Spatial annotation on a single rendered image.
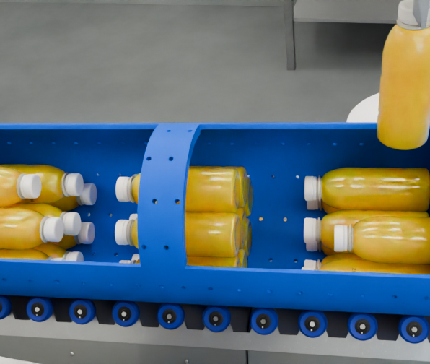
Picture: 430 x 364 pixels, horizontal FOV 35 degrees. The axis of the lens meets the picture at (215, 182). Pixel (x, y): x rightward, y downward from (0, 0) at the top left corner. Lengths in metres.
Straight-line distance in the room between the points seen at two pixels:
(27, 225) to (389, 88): 0.58
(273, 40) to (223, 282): 3.09
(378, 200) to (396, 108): 0.21
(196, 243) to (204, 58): 2.90
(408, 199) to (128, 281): 0.43
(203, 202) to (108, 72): 2.91
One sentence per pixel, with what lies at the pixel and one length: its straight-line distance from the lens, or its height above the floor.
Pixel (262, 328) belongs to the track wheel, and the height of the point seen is 0.96.
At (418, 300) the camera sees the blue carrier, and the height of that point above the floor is 1.07.
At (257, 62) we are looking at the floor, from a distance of 3.75.
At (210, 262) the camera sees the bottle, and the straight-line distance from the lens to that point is 1.02.
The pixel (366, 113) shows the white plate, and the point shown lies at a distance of 1.38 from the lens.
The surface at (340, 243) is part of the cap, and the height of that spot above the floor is 1.10.
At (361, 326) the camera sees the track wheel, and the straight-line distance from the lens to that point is 1.06.
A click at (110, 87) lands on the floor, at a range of 3.72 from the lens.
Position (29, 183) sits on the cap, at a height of 1.16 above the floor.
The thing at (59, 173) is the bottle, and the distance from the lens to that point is 1.17.
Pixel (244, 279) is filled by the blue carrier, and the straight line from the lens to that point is 0.95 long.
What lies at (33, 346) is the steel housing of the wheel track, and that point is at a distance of 1.23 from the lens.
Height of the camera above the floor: 1.79
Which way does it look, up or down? 38 degrees down
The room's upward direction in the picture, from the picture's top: 8 degrees counter-clockwise
